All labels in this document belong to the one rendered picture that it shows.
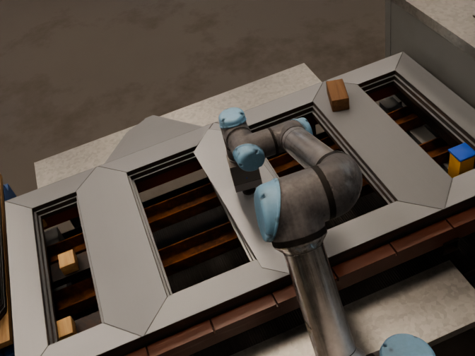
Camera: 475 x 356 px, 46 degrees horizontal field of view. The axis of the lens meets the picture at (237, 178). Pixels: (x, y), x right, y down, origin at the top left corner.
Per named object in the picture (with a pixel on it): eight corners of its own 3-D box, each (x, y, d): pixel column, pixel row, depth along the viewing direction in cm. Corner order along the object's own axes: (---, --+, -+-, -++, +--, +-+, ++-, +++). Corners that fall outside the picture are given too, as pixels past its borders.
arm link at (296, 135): (381, 157, 108) (299, 106, 153) (329, 176, 107) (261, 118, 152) (390, 210, 113) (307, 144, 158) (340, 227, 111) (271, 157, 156)
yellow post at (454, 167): (444, 196, 183) (449, 152, 170) (458, 190, 184) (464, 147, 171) (454, 205, 179) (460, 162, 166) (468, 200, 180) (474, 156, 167)
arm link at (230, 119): (221, 127, 149) (213, 110, 156) (230, 157, 157) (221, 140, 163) (249, 117, 150) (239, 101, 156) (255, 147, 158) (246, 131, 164)
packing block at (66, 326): (59, 329, 162) (53, 322, 159) (75, 322, 162) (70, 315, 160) (61, 346, 157) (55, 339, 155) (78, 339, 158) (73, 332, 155)
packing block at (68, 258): (62, 262, 180) (57, 254, 177) (77, 256, 181) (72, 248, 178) (64, 275, 176) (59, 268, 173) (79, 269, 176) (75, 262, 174)
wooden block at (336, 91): (326, 92, 204) (326, 80, 200) (343, 89, 203) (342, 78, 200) (332, 112, 195) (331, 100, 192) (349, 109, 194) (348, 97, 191)
